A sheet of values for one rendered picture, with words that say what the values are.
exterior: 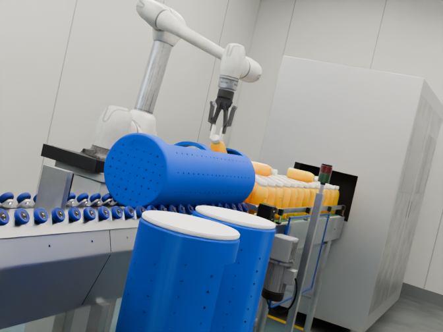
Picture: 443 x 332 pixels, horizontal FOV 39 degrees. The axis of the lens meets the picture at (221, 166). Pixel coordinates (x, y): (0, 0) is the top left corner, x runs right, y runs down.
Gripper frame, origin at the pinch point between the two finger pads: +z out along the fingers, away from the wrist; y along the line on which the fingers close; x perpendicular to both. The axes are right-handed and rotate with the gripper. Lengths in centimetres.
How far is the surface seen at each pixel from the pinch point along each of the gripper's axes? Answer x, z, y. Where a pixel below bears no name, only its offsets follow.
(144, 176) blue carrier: -62, 21, 4
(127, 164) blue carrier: -62, 18, -4
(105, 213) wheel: -91, 32, 10
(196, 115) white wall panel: 395, -12, -220
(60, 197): -106, 29, 4
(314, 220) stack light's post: 66, 35, 36
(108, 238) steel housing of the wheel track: -89, 40, 12
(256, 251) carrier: -71, 34, 56
